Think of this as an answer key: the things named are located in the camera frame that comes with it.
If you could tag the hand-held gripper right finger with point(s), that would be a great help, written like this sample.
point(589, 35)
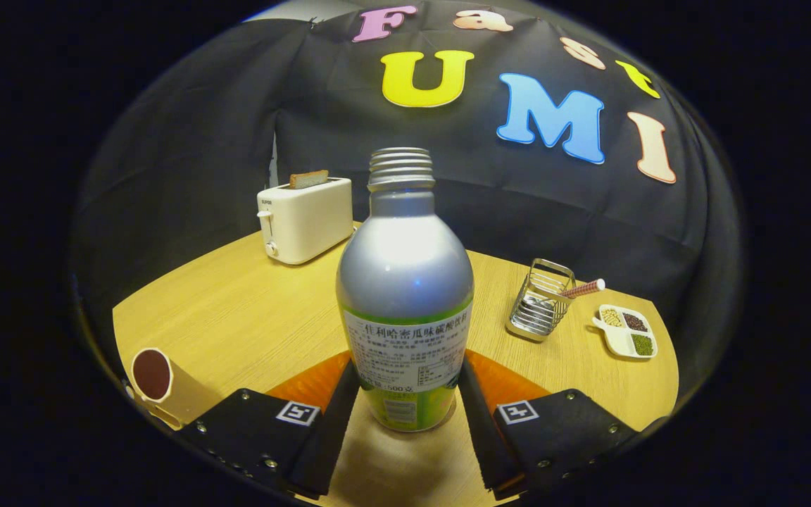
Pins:
point(479, 429)

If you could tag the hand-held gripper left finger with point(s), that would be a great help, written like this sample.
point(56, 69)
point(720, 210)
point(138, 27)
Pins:
point(338, 429)

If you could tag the silver bottle with green label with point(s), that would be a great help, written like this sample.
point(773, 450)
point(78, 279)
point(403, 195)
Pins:
point(405, 274)

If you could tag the wooden table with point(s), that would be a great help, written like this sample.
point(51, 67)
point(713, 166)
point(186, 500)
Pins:
point(258, 317)

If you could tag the white divided dish with beans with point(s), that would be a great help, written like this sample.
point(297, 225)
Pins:
point(624, 341)

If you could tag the striped drinking straw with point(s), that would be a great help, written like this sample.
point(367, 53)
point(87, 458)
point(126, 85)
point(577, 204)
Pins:
point(585, 288)

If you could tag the white toaster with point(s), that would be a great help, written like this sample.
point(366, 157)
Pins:
point(307, 225)

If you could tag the toast slice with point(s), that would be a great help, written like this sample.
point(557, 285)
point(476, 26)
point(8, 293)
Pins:
point(308, 179)

